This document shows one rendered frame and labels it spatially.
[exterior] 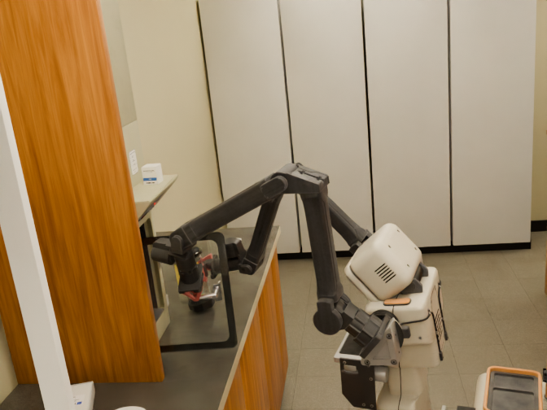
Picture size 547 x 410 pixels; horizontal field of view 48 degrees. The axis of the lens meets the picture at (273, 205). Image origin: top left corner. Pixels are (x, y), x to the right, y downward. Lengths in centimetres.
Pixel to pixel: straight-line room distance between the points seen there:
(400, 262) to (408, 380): 38
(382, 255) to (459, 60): 334
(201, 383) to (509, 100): 361
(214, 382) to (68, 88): 97
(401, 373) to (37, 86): 131
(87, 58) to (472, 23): 356
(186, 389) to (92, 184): 68
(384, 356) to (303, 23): 350
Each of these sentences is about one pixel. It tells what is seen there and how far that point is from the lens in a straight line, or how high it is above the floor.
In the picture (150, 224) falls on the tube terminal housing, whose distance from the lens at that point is 224.
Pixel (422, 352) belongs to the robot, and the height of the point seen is 106.
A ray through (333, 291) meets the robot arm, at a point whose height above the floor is 131.
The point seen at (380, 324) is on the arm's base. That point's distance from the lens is 162.
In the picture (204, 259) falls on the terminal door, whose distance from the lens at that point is 191.
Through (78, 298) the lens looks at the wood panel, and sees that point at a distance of 198.
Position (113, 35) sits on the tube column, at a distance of 205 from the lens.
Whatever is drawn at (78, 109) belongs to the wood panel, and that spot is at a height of 181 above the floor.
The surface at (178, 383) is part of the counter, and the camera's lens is 200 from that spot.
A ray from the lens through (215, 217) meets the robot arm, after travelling 164.
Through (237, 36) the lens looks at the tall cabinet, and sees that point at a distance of 487.
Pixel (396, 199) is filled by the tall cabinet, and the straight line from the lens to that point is 503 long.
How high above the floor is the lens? 200
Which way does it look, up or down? 17 degrees down
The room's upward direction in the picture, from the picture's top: 6 degrees counter-clockwise
